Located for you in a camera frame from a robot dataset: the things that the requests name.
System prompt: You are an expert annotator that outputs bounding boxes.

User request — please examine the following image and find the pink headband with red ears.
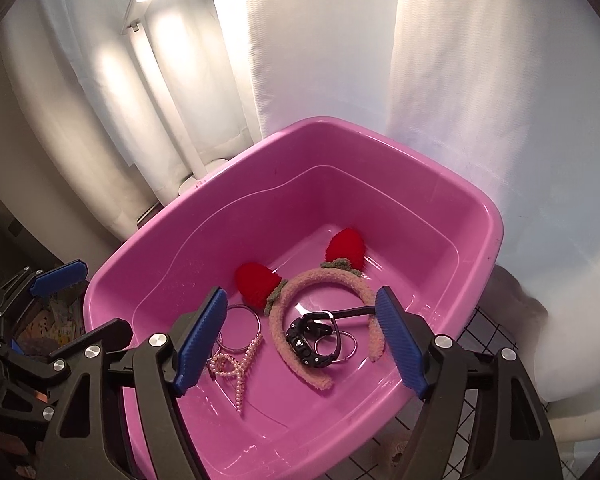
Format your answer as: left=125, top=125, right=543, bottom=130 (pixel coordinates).
left=234, top=227, right=387, bottom=393

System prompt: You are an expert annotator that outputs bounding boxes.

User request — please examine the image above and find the small silver bangle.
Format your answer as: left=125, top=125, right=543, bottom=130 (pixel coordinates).
left=314, top=331, right=359, bottom=362

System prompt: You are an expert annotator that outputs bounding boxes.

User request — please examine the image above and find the black digital wristwatch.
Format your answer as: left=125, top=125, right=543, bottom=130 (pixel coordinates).
left=284, top=307, right=381, bottom=371

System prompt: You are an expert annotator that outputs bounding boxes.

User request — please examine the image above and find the pearl gold hair claw clip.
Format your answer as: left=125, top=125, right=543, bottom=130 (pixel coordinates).
left=207, top=335, right=264, bottom=413

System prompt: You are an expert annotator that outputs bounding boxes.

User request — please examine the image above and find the large silver bangle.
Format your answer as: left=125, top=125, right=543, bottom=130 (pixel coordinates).
left=219, top=304, right=262, bottom=355

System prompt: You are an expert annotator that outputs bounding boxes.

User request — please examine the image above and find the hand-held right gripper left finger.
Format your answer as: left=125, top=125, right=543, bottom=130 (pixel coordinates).
left=37, top=286, right=228, bottom=480

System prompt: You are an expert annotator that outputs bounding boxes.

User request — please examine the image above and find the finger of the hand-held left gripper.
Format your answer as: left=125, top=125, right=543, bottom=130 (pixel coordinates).
left=0, top=318, right=134, bottom=379
left=0, top=259, right=90, bottom=317

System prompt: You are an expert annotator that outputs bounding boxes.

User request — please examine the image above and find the white curtain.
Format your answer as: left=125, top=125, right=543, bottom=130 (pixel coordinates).
left=0, top=0, right=600, bottom=441

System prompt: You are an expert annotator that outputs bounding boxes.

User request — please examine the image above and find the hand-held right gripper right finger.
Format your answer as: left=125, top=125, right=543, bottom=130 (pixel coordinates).
left=372, top=286, right=563, bottom=480

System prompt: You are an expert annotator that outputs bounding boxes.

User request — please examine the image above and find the white grid pattern bedsheet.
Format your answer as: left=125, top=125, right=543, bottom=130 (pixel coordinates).
left=340, top=305, right=531, bottom=480

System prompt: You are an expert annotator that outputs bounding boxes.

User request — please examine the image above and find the pink plastic tub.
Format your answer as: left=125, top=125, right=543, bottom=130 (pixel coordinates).
left=82, top=116, right=505, bottom=480

